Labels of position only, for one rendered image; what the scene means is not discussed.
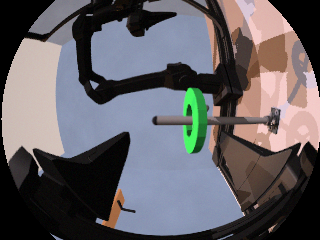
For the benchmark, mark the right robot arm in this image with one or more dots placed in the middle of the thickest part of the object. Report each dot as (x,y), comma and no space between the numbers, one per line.
(178,77)

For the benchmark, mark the green ring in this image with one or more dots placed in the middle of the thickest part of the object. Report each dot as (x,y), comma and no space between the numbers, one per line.
(194,137)

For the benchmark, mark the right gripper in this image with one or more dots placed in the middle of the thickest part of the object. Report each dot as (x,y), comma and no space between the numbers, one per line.
(148,18)

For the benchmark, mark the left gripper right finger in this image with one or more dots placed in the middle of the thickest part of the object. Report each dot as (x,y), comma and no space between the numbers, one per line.
(252,167)

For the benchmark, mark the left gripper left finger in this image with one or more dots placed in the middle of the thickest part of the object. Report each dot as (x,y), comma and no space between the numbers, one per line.
(92,176)

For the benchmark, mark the tall brown post with crossbar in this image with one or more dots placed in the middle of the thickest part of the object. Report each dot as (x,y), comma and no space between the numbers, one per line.
(271,124)

